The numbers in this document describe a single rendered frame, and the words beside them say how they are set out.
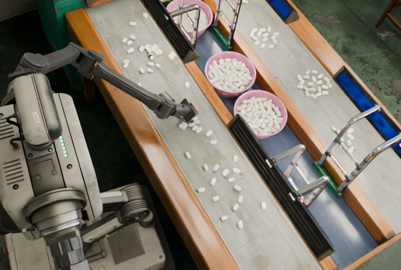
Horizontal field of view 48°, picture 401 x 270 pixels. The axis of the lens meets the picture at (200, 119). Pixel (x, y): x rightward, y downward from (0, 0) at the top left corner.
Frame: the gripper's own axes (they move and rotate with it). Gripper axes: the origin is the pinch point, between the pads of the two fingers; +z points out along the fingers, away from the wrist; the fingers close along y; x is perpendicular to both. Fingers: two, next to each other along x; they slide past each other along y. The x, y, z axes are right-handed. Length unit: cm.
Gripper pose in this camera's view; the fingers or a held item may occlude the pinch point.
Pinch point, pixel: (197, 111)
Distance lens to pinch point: 220.1
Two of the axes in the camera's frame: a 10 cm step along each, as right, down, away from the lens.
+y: -5.0, -7.7, 4.0
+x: -6.2, 6.4, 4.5
